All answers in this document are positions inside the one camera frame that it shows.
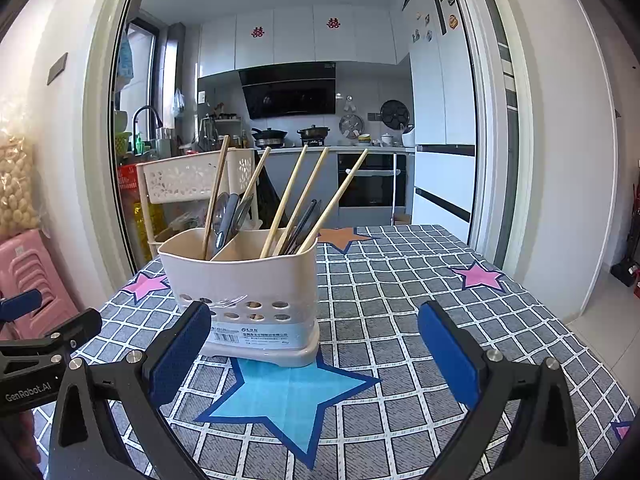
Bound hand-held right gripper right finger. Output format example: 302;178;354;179
417;300;581;480

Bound black wok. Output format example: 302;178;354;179
251;127;289;147

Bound white upper kitchen cabinets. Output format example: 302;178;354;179
198;4;412;79

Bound stack of pink plastic stools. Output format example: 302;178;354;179
0;229;84;342

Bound black range hood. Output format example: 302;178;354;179
238;61;337;121

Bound clear bag of pale nuts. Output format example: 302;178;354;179
0;129;42;242

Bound black cooking pot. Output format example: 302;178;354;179
297;125;331;147

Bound dark chopsticks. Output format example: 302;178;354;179
281;200;319;257

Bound beige plastic utensil holder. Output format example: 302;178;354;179
157;227;321;368

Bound dark grey wall switch plate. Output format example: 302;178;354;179
46;53;69;86

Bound round black hanging pan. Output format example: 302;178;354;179
379;99;412;129

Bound cream plastic trolley rack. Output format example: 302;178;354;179
136;148;261;262

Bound black kitchen faucet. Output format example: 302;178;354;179
132;105;164;156

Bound black built-in oven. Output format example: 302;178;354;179
337;152;409;209

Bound round metal steamer rack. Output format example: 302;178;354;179
338;113;365;139

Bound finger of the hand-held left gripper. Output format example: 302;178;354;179
0;308;103;362
0;289;44;324

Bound yellow oil bottle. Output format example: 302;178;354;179
132;202;167;247

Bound white refrigerator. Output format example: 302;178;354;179
406;0;477;247

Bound grey checked star tablecloth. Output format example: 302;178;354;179
32;225;638;480

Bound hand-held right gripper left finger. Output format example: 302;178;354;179
47;301;212;480

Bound wooden chopstick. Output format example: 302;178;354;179
272;146;331;256
239;146;273;206
202;134;230;261
297;148;370;254
259;144;309;259

